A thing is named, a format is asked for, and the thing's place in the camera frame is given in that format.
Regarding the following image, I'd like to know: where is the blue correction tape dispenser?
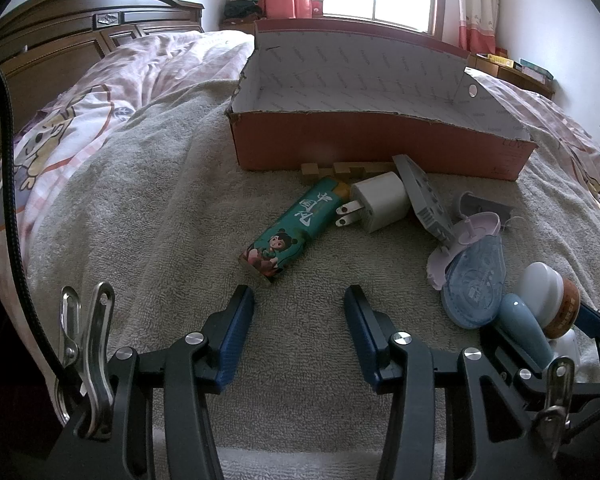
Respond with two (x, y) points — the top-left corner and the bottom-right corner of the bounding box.
(440, 237), (506, 331)

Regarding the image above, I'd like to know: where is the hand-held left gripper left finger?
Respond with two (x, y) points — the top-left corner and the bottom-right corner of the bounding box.
(107, 284), (256, 480)

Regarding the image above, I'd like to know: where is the metal spring clip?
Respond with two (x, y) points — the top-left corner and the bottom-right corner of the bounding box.
(537, 357), (576, 448)
(55, 281), (116, 441)

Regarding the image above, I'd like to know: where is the wooden block puzzle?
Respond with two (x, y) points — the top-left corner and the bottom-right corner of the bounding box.
(300, 161), (376, 186)

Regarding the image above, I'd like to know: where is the blue rounded plastic handle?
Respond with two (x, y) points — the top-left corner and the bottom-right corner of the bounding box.
(497, 292), (556, 368)

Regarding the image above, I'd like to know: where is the grey plate with holes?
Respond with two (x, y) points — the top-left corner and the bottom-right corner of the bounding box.
(392, 154), (456, 246)

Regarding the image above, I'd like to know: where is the white jar with orange label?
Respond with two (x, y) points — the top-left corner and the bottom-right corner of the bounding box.
(515, 261), (583, 341)

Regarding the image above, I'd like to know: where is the white towel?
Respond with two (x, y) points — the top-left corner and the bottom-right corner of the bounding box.
(27, 77), (600, 480)

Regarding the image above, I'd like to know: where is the white charger plug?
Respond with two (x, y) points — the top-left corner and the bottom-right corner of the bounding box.
(334, 171), (412, 233)

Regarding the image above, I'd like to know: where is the black braided cable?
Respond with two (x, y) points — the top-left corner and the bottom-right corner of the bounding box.
(0, 52), (88, 411)

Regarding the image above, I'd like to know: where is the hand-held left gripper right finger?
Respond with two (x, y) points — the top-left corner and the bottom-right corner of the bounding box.
(342, 284), (556, 480)

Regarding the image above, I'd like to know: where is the green cartoon printed tube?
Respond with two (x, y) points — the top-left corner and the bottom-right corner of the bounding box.
(237, 176), (353, 287)

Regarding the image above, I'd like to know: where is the dark bag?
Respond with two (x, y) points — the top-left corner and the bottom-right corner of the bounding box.
(224, 0), (266, 21)

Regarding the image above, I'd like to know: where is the red cardboard box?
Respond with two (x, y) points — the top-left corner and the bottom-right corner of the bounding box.
(225, 17), (539, 182)

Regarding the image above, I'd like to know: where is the pink round plastic lid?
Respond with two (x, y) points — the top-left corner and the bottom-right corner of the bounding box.
(426, 211), (503, 291)

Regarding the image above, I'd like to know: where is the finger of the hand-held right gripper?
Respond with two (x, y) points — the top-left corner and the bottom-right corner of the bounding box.
(482, 332), (600, 413)
(577, 305), (600, 361)

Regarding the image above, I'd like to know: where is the dark wooden headboard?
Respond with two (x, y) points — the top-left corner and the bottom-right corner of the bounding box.
(0, 0), (206, 171)

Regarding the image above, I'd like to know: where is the pink printed duvet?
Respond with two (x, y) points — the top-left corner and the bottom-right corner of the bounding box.
(0, 30), (600, 426)

